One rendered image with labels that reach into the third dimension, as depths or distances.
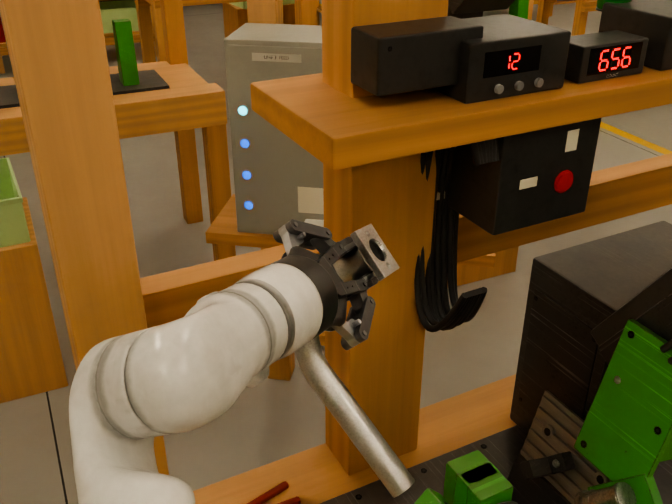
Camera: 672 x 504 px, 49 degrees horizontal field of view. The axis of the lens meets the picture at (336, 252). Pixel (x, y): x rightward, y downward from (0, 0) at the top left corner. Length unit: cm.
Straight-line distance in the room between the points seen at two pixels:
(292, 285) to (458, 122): 39
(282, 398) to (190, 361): 239
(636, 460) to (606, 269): 31
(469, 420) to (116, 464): 102
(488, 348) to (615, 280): 197
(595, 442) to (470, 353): 203
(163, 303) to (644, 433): 67
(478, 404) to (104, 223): 85
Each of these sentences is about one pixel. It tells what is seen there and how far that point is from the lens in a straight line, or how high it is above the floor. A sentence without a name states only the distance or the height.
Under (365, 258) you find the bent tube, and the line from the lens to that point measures 73.
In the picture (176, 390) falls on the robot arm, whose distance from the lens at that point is 46.
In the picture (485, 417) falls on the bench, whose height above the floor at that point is 88.
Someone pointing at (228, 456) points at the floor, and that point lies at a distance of 264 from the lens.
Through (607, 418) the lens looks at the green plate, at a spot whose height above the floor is 114.
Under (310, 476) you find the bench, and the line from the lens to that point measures 132.
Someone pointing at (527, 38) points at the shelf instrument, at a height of 161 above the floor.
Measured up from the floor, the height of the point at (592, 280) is 124.
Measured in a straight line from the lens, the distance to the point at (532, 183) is 105.
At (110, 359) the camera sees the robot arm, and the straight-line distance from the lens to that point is 49.
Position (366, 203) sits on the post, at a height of 139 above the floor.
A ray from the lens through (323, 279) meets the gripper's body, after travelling 63.
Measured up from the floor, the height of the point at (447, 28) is 163.
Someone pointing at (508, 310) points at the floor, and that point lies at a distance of 341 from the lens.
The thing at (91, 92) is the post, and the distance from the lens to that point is 85.
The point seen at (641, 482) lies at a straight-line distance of 107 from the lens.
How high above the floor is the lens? 182
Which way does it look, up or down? 29 degrees down
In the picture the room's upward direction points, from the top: straight up
